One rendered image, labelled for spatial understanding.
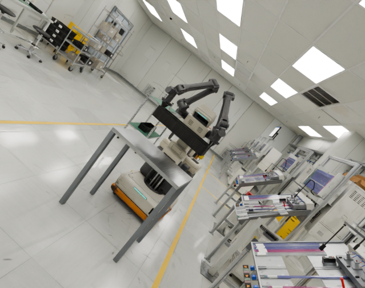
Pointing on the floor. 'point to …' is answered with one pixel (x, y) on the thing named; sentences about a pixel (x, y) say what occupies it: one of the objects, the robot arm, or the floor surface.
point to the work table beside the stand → (177, 173)
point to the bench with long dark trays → (21, 17)
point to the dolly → (58, 35)
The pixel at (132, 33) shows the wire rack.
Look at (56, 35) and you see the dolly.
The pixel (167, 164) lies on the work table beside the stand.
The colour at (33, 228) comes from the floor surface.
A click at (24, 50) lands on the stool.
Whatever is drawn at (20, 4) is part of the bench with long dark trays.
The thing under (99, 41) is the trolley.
